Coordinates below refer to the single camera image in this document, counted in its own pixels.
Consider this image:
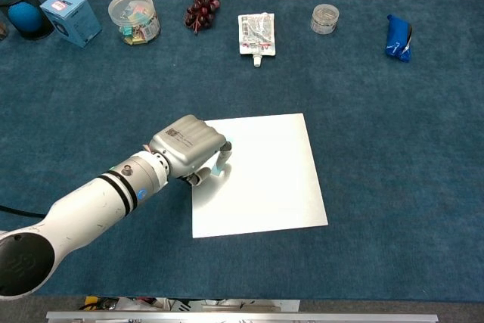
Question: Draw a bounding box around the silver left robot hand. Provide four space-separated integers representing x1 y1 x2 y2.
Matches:
148 114 233 187

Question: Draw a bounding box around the small clear round container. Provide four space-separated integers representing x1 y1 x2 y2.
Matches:
310 3 340 36

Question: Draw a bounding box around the black mesh pen holder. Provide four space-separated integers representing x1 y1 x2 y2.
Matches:
0 0 56 41

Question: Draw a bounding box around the white panel with clutter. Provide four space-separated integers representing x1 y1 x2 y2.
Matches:
78 296 302 312

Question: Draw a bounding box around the silver aluminium rail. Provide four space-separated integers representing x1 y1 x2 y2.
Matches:
45 310 439 323

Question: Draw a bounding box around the white spouted pouch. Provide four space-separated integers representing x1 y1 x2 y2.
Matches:
237 12 278 70

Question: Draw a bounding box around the blue textured ball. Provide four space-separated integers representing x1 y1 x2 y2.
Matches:
8 2 43 33

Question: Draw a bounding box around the blue wrapped packet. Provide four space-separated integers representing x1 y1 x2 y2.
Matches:
385 14 414 64

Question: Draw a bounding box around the dark teal felt table mat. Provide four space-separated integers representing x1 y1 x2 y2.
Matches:
0 0 484 303

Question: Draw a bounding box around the dark red grape bunch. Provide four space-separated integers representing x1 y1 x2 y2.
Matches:
183 0 221 36

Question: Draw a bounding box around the clear jar of binder clips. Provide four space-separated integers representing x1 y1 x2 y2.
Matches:
107 0 162 46

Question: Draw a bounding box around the light blue cardboard box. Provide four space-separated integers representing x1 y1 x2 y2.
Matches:
39 0 104 48

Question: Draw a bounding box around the small light blue strip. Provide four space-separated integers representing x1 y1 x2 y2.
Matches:
212 136 234 179

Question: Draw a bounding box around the white square paper sheet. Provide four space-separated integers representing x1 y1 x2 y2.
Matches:
190 112 329 239

